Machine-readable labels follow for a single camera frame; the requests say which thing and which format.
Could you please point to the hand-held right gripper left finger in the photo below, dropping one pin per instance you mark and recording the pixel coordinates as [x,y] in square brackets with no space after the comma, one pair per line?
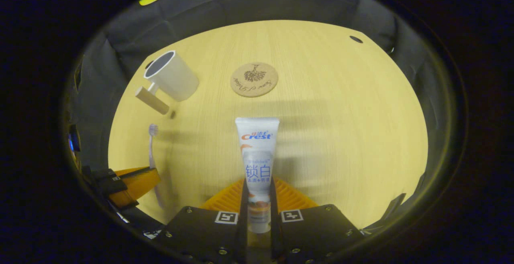
[241,240]

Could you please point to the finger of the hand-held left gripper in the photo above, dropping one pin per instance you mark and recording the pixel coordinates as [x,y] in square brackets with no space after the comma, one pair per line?
[106,177]

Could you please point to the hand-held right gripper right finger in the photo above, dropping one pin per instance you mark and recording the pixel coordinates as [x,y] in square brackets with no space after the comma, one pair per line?
[276,240]

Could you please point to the purple toothbrush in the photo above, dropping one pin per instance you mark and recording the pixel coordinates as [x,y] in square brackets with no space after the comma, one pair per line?
[152,155]

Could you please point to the white toothpaste tube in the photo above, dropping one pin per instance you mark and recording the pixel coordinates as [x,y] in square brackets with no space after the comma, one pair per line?
[257,155]

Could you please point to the round wooden coaster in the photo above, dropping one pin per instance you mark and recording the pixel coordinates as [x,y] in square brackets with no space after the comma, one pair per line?
[254,79]

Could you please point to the black backdrop cloth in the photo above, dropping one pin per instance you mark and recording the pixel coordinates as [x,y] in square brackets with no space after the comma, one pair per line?
[241,3]

